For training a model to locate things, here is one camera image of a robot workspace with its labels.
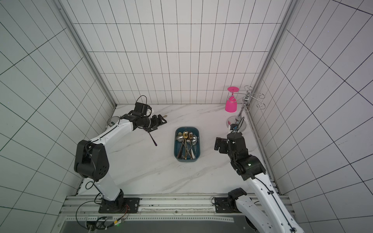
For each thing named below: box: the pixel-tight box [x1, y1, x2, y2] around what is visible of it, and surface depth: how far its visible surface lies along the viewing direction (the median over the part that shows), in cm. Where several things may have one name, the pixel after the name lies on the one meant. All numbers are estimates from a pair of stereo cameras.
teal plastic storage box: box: [173, 126, 201, 163], surface depth 94 cm
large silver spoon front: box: [176, 132, 184, 144], surface depth 99 cm
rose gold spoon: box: [188, 131, 194, 160], surface depth 99 cm
